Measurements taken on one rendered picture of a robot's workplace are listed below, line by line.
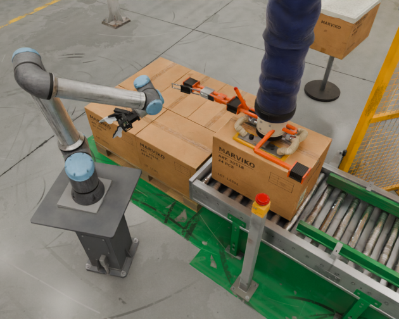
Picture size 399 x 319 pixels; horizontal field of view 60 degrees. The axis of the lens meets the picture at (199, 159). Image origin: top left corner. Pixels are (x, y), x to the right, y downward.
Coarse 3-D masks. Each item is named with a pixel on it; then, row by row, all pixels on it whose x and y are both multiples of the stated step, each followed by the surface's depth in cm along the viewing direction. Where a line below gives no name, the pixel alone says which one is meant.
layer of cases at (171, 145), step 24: (144, 72) 332; (168, 72) 332; (192, 72) 331; (168, 96) 306; (192, 96) 305; (96, 120) 298; (144, 120) 284; (168, 120) 284; (192, 120) 284; (216, 120) 283; (120, 144) 297; (144, 144) 272; (168, 144) 265; (192, 144) 264; (144, 168) 297; (168, 168) 271; (192, 168) 250
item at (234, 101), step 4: (236, 96) 213; (232, 100) 212; (236, 100) 212; (244, 100) 209; (228, 104) 208; (232, 104) 209; (236, 104) 209; (240, 104) 207; (228, 108) 210; (232, 108) 208; (236, 108) 206; (232, 112) 209; (236, 112) 208
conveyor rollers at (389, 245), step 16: (208, 176) 242; (320, 176) 241; (224, 192) 232; (304, 208) 224; (320, 208) 224; (336, 208) 223; (352, 208) 223; (368, 208) 223; (288, 224) 215; (384, 224) 216; (352, 240) 207; (368, 240) 208; (384, 256) 200
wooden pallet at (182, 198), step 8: (96, 144) 328; (104, 152) 327; (112, 152) 317; (112, 160) 328; (120, 160) 325; (144, 176) 306; (152, 176) 297; (152, 184) 306; (160, 184) 305; (168, 192) 299; (176, 192) 299; (184, 200) 287; (192, 200) 279; (192, 208) 288; (200, 208) 289
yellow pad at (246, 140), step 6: (234, 138) 208; (240, 138) 207; (246, 138) 206; (252, 138) 204; (246, 144) 204; (252, 144) 203; (270, 144) 199; (264, 150) 200; (270, 150) 199; (276, 150) 199; (276, 156) 197; (282, 156) 197; (288, 156) 198
